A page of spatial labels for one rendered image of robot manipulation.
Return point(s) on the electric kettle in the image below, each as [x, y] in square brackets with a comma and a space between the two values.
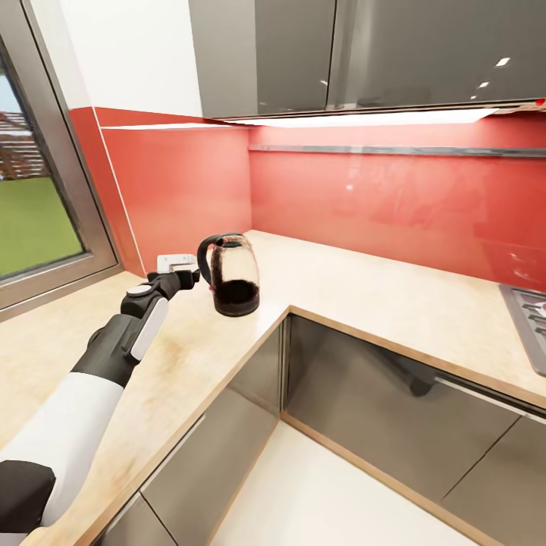
[232, 275]

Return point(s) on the cabinet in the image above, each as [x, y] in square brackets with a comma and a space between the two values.
[182, 500]
[478, 453]
[268, 57]

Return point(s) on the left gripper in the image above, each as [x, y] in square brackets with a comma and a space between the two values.
[179, 280]

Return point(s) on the fixed window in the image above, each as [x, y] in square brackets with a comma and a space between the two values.
[55, 238]

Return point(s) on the burner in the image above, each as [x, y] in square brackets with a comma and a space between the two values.
[528, 311]

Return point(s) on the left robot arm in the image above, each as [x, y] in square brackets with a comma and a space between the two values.
[44, 467]

